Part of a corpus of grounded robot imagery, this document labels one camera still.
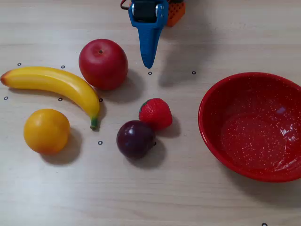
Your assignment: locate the red apple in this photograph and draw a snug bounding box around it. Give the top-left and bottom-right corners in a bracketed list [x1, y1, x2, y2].
[78, 39, 129, 91]

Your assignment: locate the red strawberry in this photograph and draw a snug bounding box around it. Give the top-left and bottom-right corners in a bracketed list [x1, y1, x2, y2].
[138, 97, 173, 131]

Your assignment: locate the yellow banana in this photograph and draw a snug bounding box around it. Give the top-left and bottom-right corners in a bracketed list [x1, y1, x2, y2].
[0, 66, 100, 130]

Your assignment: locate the orange robot base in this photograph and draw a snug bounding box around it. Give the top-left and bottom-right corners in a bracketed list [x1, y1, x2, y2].
[166, 0, 187, 27]

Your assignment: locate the dark purple plum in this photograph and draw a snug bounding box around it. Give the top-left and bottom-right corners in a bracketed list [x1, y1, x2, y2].
[116, 120, 157, 160]

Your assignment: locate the red speckled bowl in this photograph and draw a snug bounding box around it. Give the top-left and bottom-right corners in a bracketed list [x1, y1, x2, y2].
[198, 72, 301, 183]

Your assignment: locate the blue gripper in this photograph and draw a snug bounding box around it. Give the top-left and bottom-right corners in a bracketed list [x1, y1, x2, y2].
[128, 0, 170, 69]

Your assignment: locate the yellow orange peach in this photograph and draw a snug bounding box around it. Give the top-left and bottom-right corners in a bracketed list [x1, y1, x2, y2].
[23, 108, 71, 156]

